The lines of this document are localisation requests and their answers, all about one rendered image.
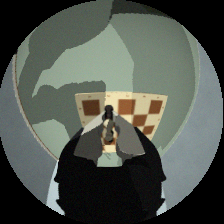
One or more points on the brown and cream chessboard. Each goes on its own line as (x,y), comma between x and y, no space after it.
(143,110)

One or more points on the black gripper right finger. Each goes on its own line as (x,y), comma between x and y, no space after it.
(132,144)

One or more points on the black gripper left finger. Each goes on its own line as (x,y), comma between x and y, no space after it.
(85,144)

